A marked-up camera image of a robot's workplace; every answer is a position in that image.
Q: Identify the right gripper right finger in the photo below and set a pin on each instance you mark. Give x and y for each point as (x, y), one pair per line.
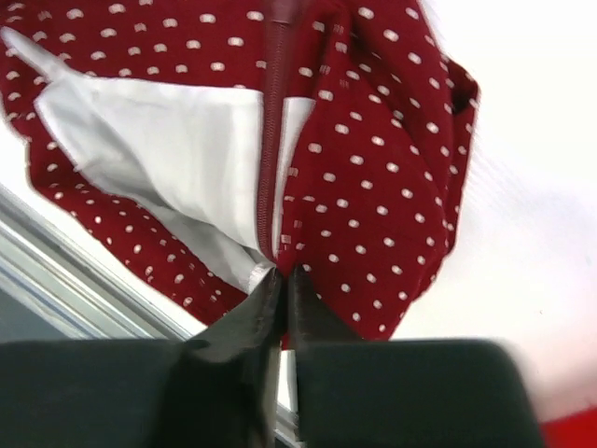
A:
(414, 393)

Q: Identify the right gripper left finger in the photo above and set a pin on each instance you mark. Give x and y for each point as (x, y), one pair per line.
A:
(217, 389)

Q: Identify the red polka dot skirt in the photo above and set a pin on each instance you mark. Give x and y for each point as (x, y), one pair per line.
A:
(205, 143)

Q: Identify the red plastic bin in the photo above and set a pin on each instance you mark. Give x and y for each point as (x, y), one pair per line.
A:
(578, 430)

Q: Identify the aluminium frame rail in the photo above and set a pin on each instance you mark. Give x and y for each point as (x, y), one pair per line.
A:
(70, 296)

